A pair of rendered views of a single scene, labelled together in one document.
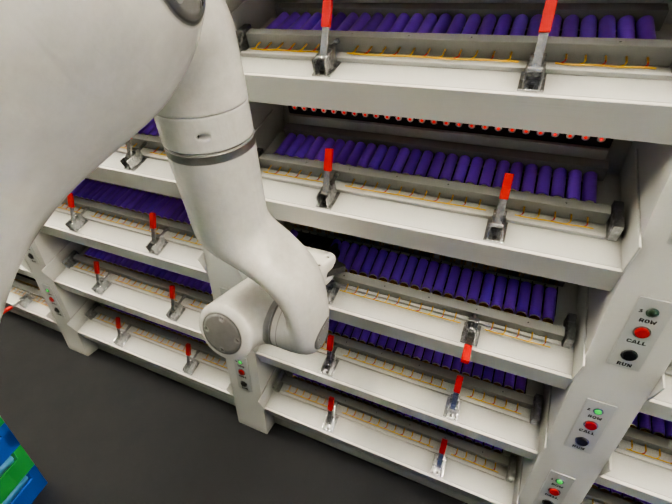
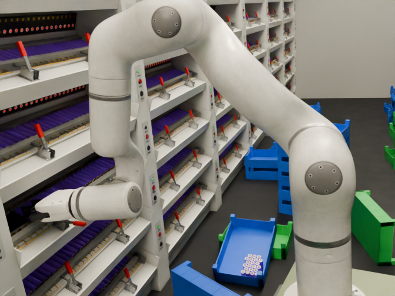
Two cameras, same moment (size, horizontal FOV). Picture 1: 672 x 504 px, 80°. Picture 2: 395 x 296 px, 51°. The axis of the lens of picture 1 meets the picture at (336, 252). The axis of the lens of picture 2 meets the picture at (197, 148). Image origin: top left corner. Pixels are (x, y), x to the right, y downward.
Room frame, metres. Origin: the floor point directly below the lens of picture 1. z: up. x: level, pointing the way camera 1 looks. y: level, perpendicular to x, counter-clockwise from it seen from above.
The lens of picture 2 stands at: (0.24, 1.02, 1.04)
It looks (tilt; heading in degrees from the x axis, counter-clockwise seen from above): 18 degrees down; 269
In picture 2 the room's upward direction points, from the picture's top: 5 degrees counter-clockwise
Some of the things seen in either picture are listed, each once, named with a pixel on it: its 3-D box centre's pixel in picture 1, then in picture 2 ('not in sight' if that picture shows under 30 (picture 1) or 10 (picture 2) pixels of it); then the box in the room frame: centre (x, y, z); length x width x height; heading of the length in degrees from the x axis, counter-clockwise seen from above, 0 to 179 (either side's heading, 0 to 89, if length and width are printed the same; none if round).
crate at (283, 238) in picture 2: not in sight; (256, 236); (-0.02, -0.64, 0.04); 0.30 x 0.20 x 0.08; 156
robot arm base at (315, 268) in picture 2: not in sight; (323, 270); (-0.03, 0.24, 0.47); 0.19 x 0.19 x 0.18
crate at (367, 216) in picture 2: not in sight; (372, 225); (-0.51, -0.53, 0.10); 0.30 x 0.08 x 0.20; 88
